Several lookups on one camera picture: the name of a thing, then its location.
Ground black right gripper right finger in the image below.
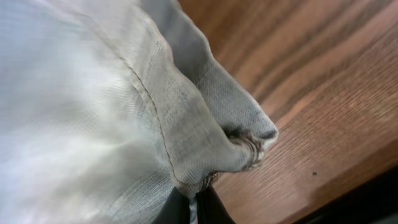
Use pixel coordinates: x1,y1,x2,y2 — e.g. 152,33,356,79
195,186,236,224

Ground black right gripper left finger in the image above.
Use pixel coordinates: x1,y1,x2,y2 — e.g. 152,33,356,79
152,187,190,224

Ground light blue denim shorts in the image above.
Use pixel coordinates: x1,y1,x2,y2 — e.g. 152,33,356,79
1,0,278,223

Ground black garment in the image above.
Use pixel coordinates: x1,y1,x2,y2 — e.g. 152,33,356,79
295,167,397,224

